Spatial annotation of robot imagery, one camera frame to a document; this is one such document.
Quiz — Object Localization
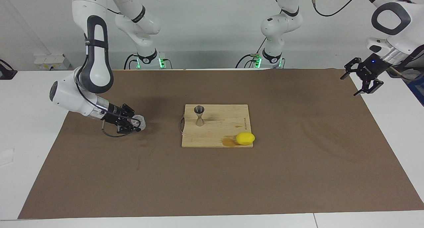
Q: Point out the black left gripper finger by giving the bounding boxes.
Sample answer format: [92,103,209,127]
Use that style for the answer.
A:
[341,57,362,80]
[354,77,384,96]

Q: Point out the clear glass cup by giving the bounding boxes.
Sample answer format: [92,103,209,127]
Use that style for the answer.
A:
[129,114,146,132]

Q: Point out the metal jigger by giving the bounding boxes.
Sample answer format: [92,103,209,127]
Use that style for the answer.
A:
[194,105,205,127]

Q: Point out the black stand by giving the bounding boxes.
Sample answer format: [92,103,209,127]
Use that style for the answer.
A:
[386,42,424,79]

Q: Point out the wooden cutting board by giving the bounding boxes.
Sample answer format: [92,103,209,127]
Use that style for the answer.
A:
[179,104,254,148]

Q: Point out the brown table mat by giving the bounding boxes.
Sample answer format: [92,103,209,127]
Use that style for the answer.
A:
[18,68,424,219]

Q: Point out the black clamp base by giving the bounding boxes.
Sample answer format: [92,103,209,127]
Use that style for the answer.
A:
[0,59,18,80]

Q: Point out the yellow lemon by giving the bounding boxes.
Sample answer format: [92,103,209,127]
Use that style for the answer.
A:
[236,132,256,145]

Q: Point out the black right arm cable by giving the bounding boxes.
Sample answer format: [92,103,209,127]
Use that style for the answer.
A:
[76,8,143,138]

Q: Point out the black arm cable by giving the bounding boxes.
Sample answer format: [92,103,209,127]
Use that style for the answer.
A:
[76,8,143,138]
[310,0,414,80]

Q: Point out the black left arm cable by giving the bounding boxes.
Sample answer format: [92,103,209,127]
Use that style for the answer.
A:
[310,0,414,80]

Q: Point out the black base cable bundle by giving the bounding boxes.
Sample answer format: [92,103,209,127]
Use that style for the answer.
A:
[124,53,139,70]
[235,38,267,69]

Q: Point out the white wall socket box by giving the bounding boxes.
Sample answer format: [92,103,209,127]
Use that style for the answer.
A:
[34,54,72,70]

